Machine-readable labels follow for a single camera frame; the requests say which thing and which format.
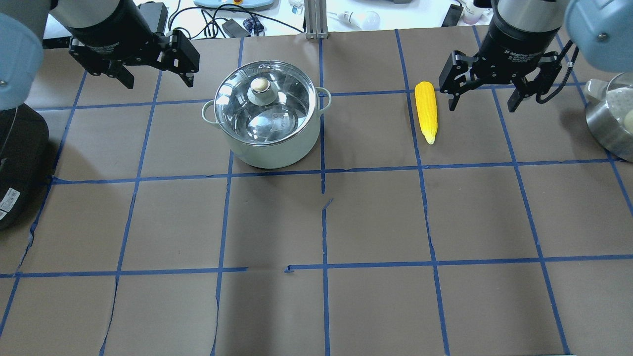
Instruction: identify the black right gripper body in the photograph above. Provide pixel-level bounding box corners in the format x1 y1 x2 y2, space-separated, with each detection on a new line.
474 13 562 84

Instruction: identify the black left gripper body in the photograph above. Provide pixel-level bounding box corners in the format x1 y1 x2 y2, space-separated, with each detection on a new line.
68 0 168 69

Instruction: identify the yellow corn cob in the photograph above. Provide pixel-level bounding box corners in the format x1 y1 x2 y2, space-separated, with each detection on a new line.
414 81 439 145

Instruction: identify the glass pot lid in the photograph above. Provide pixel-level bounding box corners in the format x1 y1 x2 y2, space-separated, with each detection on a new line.
202 60 318 146

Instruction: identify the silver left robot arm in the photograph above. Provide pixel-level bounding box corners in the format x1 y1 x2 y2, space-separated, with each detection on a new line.
0 0 200 110

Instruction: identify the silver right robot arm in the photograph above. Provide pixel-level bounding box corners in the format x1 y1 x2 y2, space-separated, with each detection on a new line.
439 0 633 112

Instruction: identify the pale green cooking pot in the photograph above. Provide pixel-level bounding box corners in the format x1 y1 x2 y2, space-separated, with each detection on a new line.
213 86 332 169

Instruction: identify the black power adapter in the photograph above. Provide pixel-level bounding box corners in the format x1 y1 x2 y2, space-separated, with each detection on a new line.
222 19 251 38

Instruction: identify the steel bowl with contents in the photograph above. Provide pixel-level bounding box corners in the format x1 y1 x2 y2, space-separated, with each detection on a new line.
584 72 633 162

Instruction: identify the white light bulb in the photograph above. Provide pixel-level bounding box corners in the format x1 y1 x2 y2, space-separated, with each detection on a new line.
326 10 381 30

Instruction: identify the black rice cooker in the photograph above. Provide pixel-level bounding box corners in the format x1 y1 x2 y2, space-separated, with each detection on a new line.
0 104 49 230

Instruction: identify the aluminium frame post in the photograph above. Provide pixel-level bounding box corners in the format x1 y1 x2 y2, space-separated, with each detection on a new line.
304 0 329 40

